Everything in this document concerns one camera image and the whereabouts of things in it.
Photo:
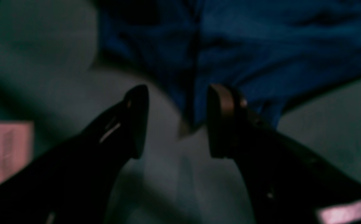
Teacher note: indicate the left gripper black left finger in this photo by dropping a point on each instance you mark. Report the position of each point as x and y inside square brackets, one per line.
[72, 182]

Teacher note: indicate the blue t-shirt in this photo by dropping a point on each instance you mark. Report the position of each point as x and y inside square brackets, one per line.
[271, 50]

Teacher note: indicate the light blue table cloth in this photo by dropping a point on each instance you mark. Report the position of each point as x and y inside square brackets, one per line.
[53, 72]

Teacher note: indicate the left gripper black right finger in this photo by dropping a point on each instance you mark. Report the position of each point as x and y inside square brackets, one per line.
[287, 182]

